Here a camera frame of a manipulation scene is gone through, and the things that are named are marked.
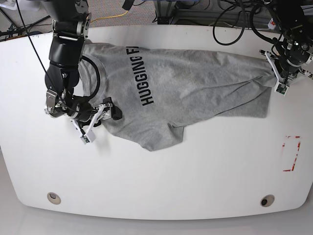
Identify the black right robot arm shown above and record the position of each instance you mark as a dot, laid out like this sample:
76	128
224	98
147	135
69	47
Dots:
71	19

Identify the table grommet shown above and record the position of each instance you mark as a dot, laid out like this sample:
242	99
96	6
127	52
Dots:
267	200
53	198

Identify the white power strip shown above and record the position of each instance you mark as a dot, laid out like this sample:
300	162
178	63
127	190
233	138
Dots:
272	25

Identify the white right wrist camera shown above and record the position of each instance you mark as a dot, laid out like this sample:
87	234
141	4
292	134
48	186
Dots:
88	135

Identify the grey T-shirt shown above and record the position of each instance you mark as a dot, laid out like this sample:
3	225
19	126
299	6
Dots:
160	91

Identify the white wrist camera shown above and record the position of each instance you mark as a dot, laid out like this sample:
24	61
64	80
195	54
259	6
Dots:
281	88
88	135

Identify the red tape rectangle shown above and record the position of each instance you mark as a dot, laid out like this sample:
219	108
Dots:
290	151

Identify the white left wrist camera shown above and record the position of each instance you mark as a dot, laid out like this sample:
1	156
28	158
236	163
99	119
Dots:
281	88

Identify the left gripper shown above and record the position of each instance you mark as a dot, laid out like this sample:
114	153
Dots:
285	73

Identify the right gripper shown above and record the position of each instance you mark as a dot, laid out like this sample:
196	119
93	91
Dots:
106	110

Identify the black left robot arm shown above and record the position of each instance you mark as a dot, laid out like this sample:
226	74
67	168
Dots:
294	48

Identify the left table grommet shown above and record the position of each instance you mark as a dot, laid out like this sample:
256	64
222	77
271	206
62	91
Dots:
53	198

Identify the right table grommet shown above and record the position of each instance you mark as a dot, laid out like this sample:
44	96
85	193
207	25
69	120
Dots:
267	200

